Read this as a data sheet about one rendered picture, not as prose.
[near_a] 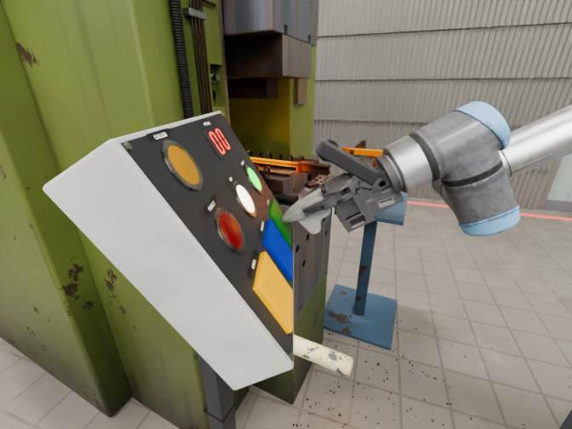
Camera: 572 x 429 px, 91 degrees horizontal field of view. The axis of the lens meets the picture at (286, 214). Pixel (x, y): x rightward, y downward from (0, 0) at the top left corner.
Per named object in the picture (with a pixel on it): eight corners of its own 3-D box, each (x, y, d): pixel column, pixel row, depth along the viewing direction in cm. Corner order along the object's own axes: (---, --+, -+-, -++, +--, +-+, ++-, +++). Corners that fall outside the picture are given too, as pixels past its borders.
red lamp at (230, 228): (254, 241, 34) (253, 208, 32) (231, 260, 30) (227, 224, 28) (233, 236, 35) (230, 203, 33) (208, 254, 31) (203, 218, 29)
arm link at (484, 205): (502, 203, 55) (482, 146, 52) (537, 229, 45) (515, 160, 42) (451, 221, 59) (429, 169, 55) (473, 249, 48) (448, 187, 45)
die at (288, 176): (307, 183, 106) (308, 161, 102) (283, 200, 89) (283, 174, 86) (218, 170, 123) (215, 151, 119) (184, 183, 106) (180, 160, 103)
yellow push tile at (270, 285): (293, 290, 39) (266, 249, 37) (293, 333, 32) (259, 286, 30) (282, 295, 40) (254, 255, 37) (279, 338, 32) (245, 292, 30)
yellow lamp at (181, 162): (213, 181, 31) (208, 141, 29) (180, 195, 27) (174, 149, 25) (191, 178, 32) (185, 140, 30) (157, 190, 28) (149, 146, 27)
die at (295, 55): (311, 78, 91) (311, 44, 87) (282, 76, 75) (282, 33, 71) (208, 80, 108) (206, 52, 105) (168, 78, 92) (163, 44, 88)
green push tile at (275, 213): (292, 227, 58) (273, 198, 55) (291, 245, 51) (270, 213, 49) (284, 231, 58) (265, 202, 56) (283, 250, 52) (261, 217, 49)
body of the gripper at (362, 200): (344, 235, 50) (410, 204, 47) (322, 195, 47) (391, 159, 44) (338, 217, 57) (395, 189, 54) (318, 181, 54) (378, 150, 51)
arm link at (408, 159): (420, 140, 42) (397, 131, 51) (388, 156, 43) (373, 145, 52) (438, 190, 45) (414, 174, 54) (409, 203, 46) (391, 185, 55)
